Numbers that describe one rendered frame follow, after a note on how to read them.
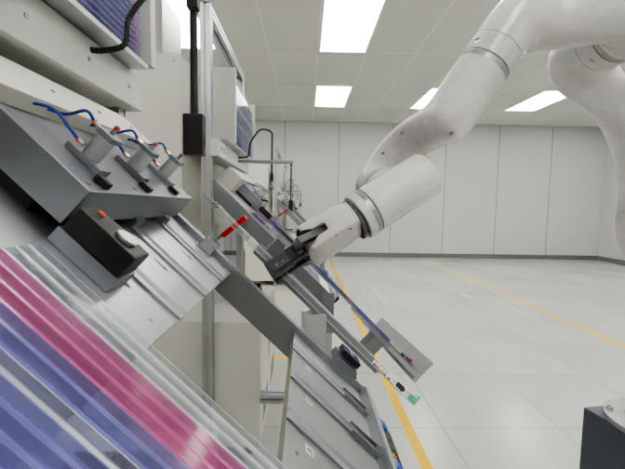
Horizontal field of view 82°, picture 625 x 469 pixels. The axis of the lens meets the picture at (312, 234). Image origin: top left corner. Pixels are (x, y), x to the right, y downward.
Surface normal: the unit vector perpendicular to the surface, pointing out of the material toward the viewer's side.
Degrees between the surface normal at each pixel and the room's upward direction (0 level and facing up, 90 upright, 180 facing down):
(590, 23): 96
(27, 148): 90
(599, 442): 90
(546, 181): 90
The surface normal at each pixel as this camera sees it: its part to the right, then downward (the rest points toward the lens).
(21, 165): 0.02, 0.07
